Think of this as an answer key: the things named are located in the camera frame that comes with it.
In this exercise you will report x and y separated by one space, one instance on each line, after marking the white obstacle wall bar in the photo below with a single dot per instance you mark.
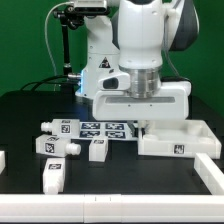
209 173

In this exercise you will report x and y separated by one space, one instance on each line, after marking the white square tabletop tray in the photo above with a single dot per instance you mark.
180 138

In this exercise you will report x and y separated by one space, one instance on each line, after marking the white sheet with tags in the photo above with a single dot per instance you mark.
113 130

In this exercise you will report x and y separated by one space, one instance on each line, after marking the grey camera on stand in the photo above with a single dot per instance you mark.
97 7

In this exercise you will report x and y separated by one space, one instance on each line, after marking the white left obstacle wall piece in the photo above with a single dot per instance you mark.
2 161

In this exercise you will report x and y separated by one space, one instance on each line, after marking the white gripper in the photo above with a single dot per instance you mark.
113 101

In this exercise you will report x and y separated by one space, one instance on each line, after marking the white front obstacle wall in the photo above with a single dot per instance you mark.
111 208

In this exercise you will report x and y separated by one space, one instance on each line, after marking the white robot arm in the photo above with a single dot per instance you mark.
128 40

